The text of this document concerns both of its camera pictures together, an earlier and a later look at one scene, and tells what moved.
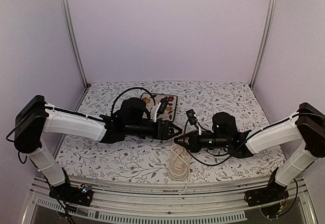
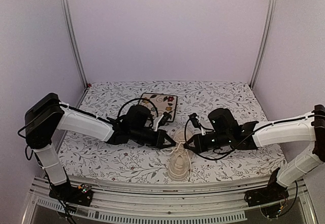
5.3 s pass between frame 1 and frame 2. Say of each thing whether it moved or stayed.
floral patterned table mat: stayed
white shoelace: moved
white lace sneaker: stayed
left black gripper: moved
